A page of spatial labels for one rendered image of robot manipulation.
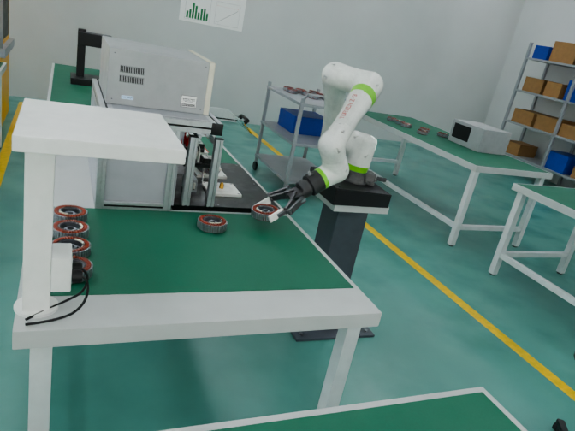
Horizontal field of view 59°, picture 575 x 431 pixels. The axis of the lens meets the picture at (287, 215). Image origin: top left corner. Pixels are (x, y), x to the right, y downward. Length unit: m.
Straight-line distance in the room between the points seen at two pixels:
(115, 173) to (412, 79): 7.61
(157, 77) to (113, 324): 1.03
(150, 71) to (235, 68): 5.78
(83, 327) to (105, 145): 0.45
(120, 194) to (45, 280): 0.74
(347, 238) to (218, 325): 1.44
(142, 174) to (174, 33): 5.64
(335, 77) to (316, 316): 1.20
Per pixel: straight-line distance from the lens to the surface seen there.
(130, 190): 2.01
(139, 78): 2.04
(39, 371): 1.46
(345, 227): 2.68
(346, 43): 8.43
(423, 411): 1.30
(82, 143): 1.16
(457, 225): 4.64
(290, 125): 5.10
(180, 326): 1.38
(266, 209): 2.05
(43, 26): 7.43
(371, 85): 2.28
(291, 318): 1.48
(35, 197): 1.26
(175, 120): 1.95
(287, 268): 1.74
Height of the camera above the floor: 1.51
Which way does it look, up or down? 20 degrees down
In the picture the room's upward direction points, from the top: 12 degrees clockwise
